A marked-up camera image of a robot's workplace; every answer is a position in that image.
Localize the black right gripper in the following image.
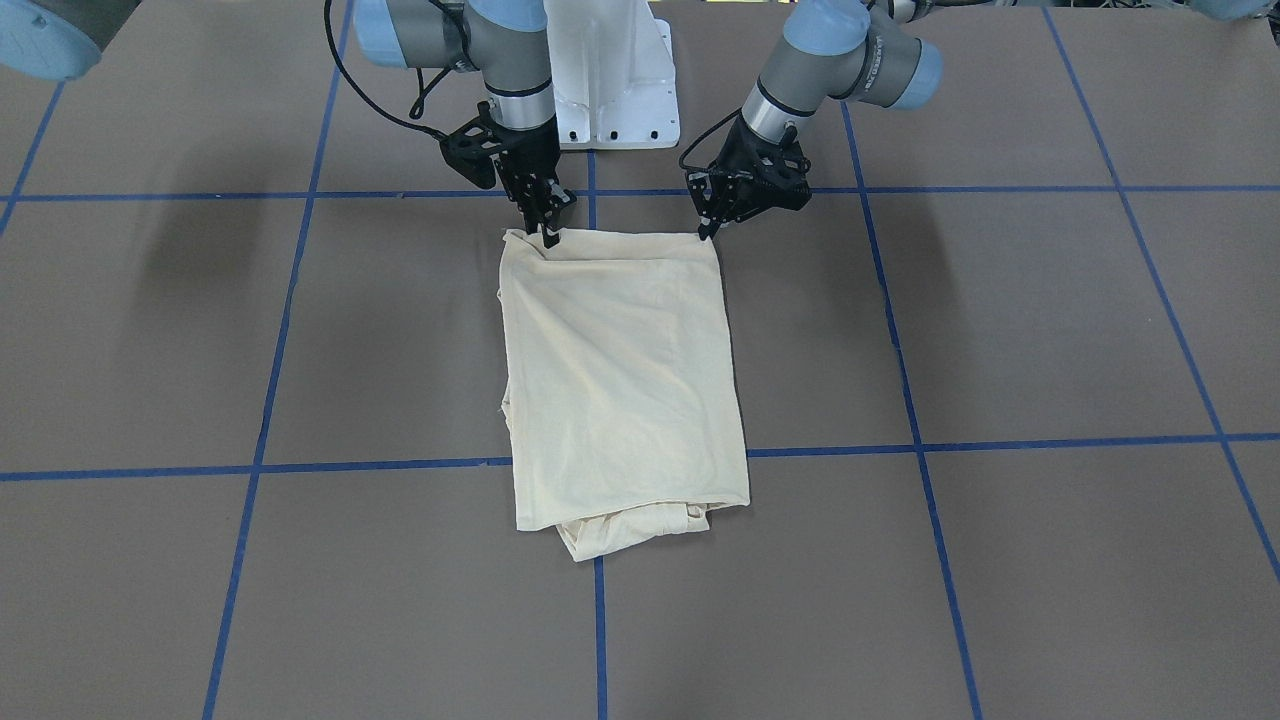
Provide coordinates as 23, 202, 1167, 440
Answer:
440, 102, 577, 249

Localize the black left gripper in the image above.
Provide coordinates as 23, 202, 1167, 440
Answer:
686, 111, 812, 242

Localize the beige long-sleeve graphic t-shirt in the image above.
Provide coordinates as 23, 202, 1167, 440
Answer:
498, 228, 751, 562

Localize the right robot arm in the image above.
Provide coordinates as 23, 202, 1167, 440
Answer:
3, 1, 573, 245

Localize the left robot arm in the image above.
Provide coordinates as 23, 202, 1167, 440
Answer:
678, 1, 1277, 241

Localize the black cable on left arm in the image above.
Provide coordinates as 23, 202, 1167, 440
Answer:
678, 106, 745, 173

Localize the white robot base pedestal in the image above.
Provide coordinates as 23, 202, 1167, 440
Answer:
544, 1, 681, 151

